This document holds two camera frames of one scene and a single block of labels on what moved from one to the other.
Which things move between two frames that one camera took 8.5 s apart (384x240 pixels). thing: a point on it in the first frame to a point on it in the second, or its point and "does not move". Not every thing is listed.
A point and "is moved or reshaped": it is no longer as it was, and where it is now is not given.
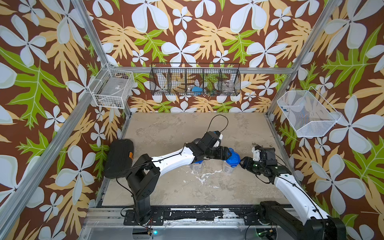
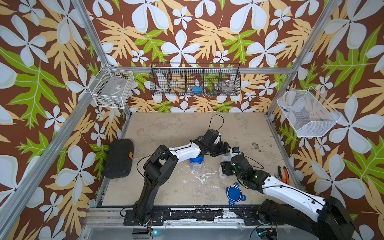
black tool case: x=119 y=158 does not move
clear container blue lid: x=195 y=167 does not move
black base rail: x=252 y=216 does not move
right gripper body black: x=256 y=167 to x=229 y=170
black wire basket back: x=197 y=79 does not move
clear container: x=229 y=165 is moved or reshaped
